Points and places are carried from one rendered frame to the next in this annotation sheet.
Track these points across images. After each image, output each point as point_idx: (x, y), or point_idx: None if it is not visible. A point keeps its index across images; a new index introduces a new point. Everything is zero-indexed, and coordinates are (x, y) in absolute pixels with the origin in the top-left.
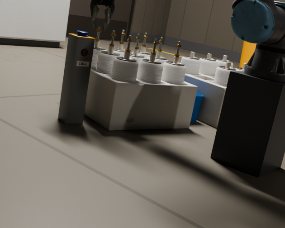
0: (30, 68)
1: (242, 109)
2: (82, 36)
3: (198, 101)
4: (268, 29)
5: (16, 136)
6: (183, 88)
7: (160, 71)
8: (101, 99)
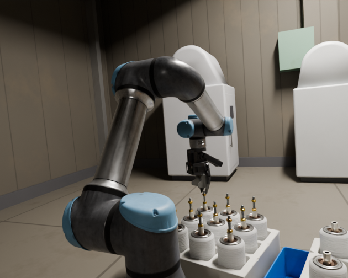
0: (265, 210)
1: None
2: None
3: None
4: (68, 238)
5: (95, 271)
6: (221, 274)
7: (198, 246)
8: None
